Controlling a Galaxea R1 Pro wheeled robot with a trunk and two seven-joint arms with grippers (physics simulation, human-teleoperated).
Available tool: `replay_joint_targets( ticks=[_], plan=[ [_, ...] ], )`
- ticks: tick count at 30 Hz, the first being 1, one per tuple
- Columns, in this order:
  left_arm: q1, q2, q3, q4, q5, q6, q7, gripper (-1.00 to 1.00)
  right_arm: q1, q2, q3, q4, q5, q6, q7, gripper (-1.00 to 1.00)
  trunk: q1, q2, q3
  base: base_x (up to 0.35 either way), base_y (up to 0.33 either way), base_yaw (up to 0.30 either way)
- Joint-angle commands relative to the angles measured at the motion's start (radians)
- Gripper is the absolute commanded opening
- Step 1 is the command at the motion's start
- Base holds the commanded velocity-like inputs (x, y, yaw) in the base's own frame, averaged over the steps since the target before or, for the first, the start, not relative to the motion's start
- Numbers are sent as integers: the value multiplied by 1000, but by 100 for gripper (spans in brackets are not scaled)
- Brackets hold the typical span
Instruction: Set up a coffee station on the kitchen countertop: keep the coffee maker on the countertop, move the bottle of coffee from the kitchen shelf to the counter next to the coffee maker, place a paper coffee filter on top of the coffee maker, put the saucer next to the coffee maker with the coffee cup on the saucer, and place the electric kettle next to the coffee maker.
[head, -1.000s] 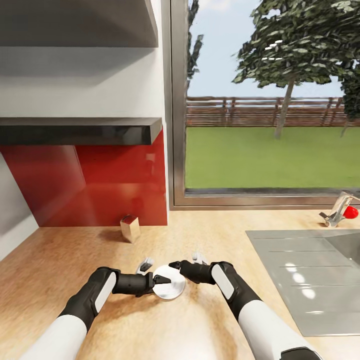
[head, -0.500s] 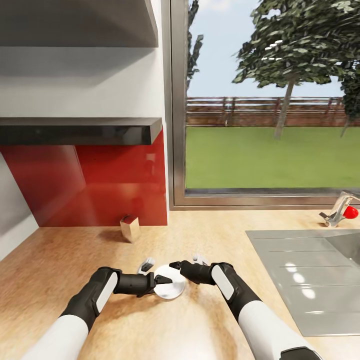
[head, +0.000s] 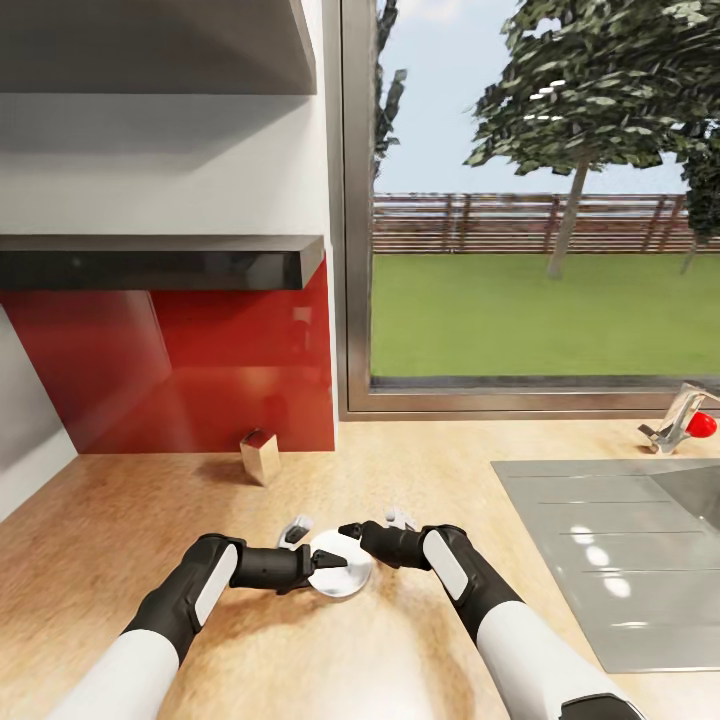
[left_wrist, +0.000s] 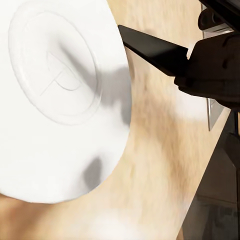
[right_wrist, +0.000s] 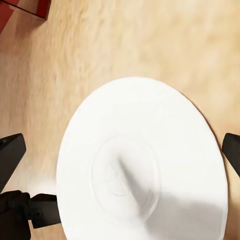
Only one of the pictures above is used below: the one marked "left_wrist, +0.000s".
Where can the drop in sink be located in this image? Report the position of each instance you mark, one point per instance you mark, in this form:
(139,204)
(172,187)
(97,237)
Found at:
(214,109)

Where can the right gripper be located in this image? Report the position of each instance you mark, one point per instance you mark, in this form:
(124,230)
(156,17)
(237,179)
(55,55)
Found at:
(213,69)

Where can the cabinet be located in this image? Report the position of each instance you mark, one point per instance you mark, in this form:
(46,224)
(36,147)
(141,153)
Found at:
(214,213)

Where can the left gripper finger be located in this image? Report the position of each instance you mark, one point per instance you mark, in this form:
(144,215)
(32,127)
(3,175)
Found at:
(232,149)

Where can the saucer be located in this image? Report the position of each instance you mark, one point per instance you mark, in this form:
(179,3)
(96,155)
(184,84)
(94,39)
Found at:
(65,98)

